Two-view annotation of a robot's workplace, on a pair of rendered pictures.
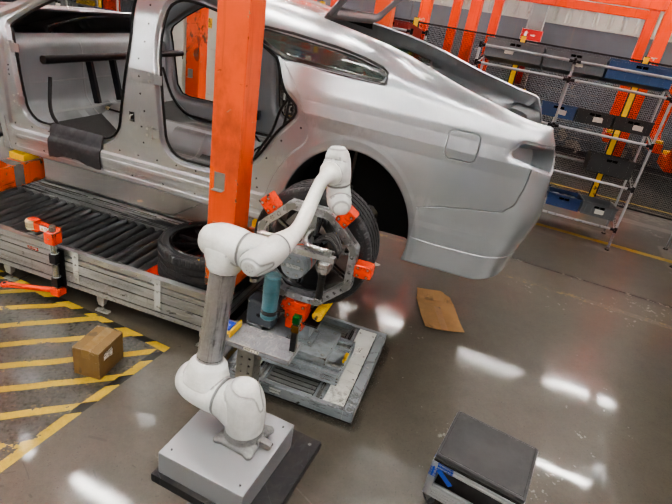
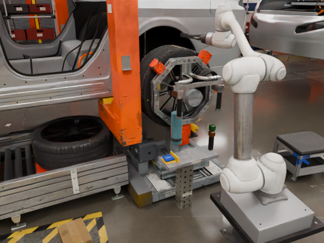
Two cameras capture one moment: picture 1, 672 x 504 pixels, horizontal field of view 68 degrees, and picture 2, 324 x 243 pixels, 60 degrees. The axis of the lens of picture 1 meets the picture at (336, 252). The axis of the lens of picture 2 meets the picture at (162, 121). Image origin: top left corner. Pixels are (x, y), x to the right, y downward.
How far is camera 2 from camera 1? 1.90 m
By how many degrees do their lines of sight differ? 36
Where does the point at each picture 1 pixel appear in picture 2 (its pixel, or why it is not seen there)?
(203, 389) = (256, 175)
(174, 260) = (74, 149)
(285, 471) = not seen: hidden behind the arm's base
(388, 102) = not seen: outside the picture
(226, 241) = (258, 64)
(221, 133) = (123, 23)
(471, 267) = not seen: hidden behind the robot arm
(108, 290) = (23, 204)
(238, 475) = (297, 207)
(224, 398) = (271, 170)
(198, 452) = (269, 214)
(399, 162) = (189, 25)
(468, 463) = (311, 147)
